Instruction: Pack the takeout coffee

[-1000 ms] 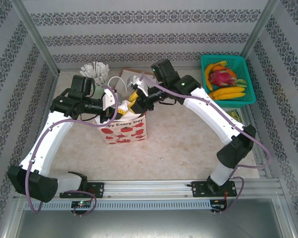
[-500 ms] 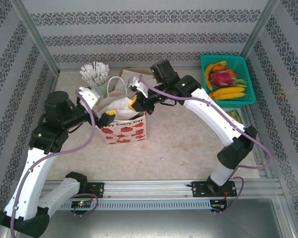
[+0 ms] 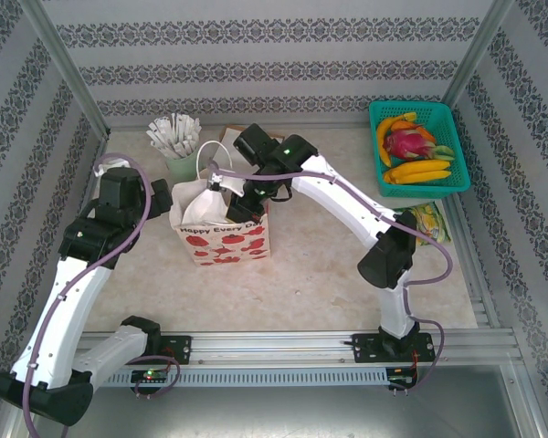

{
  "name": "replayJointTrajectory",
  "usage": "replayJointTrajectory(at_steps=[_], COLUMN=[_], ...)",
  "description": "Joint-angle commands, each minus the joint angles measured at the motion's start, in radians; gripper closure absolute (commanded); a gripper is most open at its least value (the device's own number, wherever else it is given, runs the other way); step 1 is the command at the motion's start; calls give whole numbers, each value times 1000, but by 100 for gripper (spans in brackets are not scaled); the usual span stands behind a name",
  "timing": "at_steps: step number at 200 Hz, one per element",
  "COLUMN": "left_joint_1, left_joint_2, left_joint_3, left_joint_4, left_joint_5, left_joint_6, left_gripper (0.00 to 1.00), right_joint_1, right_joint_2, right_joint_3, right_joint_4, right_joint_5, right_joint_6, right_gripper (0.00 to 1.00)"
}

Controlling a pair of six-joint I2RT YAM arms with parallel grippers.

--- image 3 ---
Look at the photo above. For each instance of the aluminium frame post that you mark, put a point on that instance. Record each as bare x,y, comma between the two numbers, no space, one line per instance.
477,45
59,55

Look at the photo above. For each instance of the pink dragon fruit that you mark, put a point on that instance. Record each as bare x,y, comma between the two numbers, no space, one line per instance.
406,143

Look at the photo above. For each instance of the curved yellow banana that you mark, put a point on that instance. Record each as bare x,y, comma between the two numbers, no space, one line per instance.
382,137

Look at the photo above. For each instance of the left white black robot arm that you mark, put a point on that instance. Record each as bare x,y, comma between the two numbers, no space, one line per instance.
73,296

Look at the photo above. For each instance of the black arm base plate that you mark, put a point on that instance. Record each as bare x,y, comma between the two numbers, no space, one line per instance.
363,349
180,349

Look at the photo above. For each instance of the teal plastic basket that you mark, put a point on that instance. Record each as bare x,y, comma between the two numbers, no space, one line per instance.
459,173

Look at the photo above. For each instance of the bundle of white wrapped straws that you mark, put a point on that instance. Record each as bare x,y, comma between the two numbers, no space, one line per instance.
175,134

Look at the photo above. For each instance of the aluminium side rail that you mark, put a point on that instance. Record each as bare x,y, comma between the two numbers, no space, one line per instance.
101,150
484,301

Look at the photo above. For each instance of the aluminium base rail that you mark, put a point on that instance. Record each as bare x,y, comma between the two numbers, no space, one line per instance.
274,349

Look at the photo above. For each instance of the green yellow snack packet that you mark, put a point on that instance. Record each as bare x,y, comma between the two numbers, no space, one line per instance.
431,223

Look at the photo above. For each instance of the orange toy fruit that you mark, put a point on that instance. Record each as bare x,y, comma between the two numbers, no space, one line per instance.
404,124

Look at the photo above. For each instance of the mint green straw holder cup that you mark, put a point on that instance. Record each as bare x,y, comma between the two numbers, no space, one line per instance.
180,166

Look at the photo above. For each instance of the small circuit board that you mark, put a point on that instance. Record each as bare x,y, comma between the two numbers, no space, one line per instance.
402,378
150,375

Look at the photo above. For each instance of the white paper napkin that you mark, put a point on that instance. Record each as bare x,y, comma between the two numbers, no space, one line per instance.
205,210

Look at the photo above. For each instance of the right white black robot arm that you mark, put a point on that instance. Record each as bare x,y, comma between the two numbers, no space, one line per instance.
338,191

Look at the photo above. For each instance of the stack of white napkins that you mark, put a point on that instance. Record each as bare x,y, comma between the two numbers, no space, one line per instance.
232,137

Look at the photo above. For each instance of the white red printed paper bag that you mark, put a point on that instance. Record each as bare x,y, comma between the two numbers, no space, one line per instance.
228,246

